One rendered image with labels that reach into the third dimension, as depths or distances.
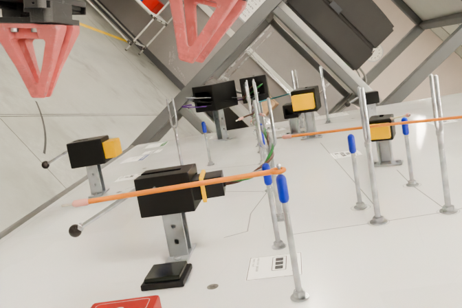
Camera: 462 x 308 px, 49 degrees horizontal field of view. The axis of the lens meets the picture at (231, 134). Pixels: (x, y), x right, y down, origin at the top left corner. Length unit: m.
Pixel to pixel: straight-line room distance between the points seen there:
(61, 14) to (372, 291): 0.37
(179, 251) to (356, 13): 1.17
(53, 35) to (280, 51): 7.55
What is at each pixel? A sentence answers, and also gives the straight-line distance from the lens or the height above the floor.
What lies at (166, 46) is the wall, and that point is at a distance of 8.39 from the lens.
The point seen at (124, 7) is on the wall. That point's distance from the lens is 8.74.
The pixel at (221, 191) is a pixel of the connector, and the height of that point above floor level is 1.18.
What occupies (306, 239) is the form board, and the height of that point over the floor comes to 1.21.
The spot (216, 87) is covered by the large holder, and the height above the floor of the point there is 1.18.
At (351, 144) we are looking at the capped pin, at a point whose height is 1.31.
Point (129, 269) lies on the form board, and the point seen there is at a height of 1.06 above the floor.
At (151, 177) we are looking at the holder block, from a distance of 0.50.
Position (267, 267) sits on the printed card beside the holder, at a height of 1.17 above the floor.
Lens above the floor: 1.31
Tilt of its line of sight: 9 degrees down
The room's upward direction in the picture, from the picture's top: 44 degrees clockwise
